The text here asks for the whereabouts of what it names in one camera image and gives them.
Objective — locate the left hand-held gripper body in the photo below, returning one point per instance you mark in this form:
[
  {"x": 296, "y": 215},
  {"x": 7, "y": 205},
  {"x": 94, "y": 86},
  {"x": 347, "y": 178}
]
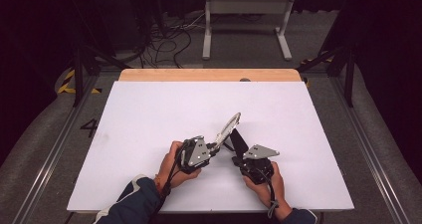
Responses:
[{"x": 195, "y": 156}]

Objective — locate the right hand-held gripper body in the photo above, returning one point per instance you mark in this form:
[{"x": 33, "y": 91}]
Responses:
[{"x": 257, "y": 166}]

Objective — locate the silver oval metal plate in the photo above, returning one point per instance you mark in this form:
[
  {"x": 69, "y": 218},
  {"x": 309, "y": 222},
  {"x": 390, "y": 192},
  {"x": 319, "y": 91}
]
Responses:
[{"x": 228, "y": 127}]

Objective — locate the person's right hand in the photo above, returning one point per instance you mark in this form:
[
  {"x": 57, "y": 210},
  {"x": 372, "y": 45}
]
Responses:
[{"x": 265, "y": 192}]

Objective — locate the person's left hand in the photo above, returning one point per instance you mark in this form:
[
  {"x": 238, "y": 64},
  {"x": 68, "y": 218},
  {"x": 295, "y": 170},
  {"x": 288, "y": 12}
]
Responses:
[{"x": 169, "y": 171}]

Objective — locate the white board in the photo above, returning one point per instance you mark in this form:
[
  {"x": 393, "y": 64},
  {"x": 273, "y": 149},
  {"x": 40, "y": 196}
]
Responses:
[{"x": 219, "y": 101}]

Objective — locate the wooden table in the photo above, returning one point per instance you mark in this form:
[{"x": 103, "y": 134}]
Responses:
[{"x": 199, "y": 74}]

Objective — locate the black metal stand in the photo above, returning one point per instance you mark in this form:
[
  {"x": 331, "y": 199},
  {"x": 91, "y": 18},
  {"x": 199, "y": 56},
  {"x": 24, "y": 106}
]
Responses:
[
  {"x": 79, "y": 71},
  {"x": 348, "y": 71}
]

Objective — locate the white metal stand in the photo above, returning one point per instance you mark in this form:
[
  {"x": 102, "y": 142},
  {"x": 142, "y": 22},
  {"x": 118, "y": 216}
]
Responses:
[{"x": 247, "y": 6}]

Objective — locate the aluminium floor rail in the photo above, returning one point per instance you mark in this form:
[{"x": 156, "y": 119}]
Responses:
[
  {"x": 53, "y": 151},
  {"x": 368, "y": 151}
]

